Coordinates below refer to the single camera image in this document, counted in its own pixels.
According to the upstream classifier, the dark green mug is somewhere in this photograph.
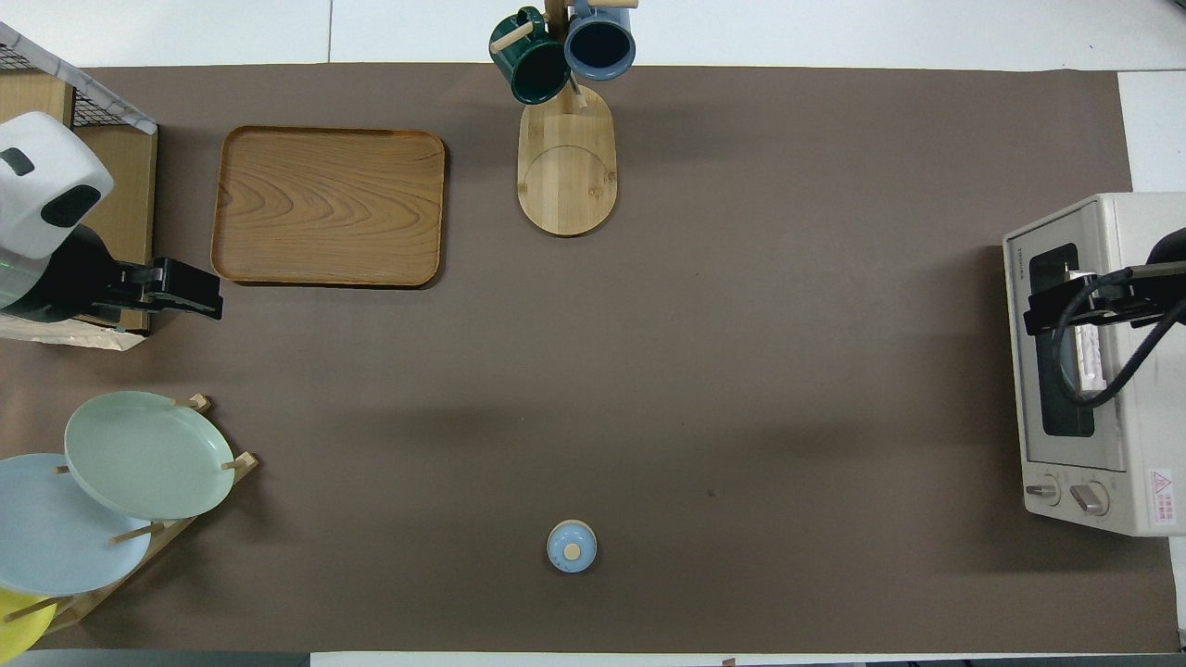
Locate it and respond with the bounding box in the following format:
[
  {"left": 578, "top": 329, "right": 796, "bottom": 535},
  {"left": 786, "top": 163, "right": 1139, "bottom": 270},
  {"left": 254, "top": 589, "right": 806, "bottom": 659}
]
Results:
[{"left": 488, "top": 7, "right": 572, "bottom": 106}]

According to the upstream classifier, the yellow plate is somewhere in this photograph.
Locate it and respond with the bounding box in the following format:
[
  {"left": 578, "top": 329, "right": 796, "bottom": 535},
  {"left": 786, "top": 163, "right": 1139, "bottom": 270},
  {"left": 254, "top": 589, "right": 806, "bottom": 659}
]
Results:
[{"left": 0, "top": 585, "right": 57, "bottom": 666}]

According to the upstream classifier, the wooden plate rack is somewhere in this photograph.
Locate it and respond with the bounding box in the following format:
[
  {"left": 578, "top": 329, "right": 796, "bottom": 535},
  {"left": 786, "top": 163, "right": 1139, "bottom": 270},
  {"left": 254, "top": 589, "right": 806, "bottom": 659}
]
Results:
[{"left": 5, "top": 394, "right": 259, "bottom": 636}]

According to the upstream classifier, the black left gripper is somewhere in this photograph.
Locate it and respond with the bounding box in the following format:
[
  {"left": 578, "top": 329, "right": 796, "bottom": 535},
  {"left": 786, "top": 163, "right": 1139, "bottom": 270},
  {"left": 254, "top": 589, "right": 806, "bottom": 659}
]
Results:
[{"left": 15, "top": 225, "right": 225, "bottom": 328}]

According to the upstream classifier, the brown table mat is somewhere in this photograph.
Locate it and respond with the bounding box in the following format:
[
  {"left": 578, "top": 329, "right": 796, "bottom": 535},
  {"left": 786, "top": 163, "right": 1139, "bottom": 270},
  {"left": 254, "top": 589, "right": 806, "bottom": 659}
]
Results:
[{"left": 0, "top": 63, "right": 1178, "bottom": 655}]

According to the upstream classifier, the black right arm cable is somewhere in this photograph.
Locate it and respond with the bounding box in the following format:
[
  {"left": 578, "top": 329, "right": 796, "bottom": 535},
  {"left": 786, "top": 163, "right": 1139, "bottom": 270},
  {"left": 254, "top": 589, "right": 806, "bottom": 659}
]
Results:
[{"left": 1052, "top": 262, "right": 1186, "bottom": 409}]

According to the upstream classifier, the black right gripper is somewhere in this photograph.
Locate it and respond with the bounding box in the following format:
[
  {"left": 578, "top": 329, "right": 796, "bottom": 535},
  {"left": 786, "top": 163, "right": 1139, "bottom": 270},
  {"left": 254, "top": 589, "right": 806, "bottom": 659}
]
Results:
[{"left": 1023, "top": 227, "right": 1186, "bottom": 337}]

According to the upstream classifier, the wooden mug tree stand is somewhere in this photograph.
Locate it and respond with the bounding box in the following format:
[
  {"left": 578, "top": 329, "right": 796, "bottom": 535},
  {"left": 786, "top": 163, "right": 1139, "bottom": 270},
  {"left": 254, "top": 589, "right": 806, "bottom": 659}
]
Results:
[{"left": 489, "top": 0, "right": 640, "bottom": 238}]

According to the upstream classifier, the pale green plate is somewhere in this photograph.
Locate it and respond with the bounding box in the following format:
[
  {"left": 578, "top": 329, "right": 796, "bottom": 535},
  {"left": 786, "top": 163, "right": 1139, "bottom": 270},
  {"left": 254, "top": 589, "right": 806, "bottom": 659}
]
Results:
[{"left": 64, "top": 390, "right": 236, "bottom": 521}]

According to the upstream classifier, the wooden serving tray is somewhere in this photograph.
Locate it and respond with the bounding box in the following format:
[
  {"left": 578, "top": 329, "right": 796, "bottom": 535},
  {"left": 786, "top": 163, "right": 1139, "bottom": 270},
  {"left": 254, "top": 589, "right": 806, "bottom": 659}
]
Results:
[{"left": 210, "top": 125, "right": 448, "bottom": 289}]

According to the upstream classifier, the blue mug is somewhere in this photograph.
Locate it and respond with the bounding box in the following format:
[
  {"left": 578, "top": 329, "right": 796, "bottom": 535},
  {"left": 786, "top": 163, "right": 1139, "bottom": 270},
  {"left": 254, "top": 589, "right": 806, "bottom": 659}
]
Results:
[{"left": 563, "top": 0, "right": 637, "bottom": 82}]

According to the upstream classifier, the glass oven door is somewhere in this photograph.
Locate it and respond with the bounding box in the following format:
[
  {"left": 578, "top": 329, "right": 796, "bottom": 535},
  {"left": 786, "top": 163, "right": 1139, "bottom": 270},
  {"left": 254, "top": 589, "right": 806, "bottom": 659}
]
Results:
[{"left": 1003, "top": 204, "right": 1128, "bottom": 473}]

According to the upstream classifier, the light blue racked plate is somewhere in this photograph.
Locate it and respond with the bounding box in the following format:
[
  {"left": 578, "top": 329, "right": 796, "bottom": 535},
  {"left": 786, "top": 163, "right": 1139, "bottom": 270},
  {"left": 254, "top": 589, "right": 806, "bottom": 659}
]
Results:
[{"left": 0, "top": 452, "right": 154, "bottom": 598}]

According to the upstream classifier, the black wire basket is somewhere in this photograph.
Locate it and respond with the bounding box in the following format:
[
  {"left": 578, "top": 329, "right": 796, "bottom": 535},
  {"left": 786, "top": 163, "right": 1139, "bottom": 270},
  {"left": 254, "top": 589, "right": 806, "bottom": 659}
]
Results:
[{"left": 0, "top": 42, "right": 126, "bottom": 129}]

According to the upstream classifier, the cream toaster oven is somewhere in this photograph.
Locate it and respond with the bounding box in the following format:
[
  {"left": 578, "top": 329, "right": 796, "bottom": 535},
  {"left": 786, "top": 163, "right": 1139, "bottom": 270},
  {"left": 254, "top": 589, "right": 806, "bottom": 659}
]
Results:
[{"left": 1003, "top": 192, "right": 1186, "bottom": 538}]

